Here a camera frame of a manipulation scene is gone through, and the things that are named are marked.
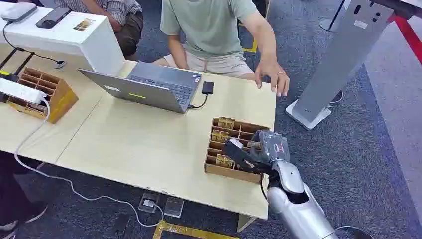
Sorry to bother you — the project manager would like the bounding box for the grey flat device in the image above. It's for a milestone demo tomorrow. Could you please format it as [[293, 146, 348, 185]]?
[[0, 2, 38, 23]]

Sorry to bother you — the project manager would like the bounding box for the black smartphone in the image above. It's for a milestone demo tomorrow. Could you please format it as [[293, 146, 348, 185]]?
[[35, 7, 72, 30]]

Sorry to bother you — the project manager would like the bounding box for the grey metal kiosk stand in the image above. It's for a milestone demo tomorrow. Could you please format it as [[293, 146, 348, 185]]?
[[285, 0, 395, 131]]

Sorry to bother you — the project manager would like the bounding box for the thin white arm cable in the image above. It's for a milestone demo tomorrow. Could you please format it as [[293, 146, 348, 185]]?
[[332, 226, 375, 239]]

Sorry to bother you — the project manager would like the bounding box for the wooden card box with cards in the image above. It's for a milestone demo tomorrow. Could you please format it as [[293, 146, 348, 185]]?
[[204, 116, 271, 185]]

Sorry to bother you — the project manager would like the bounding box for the empty wooden card box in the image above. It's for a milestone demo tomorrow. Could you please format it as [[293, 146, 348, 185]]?
[[6, 67, 80, 125]]

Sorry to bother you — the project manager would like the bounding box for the wooden table leg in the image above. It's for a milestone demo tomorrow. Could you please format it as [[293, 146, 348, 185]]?
[[237, 214, 257, 233]]

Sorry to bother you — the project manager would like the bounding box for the floor socket box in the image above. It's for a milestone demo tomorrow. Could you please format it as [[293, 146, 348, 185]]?
[[138, 192, 160, 215]]

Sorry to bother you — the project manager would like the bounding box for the person's hand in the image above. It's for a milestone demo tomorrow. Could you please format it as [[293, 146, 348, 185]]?
[[254, 60, 291, 98]]

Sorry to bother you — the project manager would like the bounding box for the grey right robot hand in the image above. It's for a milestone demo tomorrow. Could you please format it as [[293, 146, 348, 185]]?
[[223, 130, 291, 176]]

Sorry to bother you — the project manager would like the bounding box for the long white power cable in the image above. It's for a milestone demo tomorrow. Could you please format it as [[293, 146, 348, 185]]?
[[13, 98, 165, 228]]

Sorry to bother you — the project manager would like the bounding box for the white desk riser block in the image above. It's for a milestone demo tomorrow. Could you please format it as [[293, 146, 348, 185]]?
[[0, 5, 125, 77]]

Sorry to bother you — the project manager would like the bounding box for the short black drive cable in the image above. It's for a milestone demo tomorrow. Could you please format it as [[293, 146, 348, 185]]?
[[188, 94, 210, 110]]

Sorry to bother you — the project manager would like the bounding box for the grey open laptop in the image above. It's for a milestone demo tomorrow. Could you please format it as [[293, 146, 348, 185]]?
[[78, 61, 203, 115]]

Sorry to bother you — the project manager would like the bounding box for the red bar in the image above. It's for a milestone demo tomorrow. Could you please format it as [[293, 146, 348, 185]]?
[[387, 13, 422, 65]]

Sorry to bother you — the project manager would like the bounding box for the person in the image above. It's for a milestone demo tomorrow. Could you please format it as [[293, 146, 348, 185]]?
[[54, 0, 144, 62], [152, 0, 291, 98]]

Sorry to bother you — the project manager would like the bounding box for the small printed sticker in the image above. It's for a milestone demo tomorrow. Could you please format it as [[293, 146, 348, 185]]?
[[73, 18, 95, 32]]

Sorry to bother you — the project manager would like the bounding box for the black folding stand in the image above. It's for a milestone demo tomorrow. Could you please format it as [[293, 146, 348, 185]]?
[[0, 47, 36, 83]]

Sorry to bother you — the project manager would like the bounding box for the round metal floor base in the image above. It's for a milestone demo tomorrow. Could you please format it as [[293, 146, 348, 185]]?
[[318, 0, 351, 33]]

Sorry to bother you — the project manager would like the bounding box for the clear socket cover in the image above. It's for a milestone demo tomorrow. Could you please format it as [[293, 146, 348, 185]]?
[[163, 196, 185, 219]]

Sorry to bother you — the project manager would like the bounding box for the yellow floor tape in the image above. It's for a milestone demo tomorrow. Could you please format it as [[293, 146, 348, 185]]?
[[152, 220, 240, 239], [242, 39, 258, 54]]

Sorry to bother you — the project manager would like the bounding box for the thin black cable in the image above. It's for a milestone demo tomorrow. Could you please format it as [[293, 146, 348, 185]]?
[[2, 21, 62, 66]]

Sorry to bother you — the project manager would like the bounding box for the white power strip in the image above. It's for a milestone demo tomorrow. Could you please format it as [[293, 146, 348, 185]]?
[[0, 78, 48, 105]]

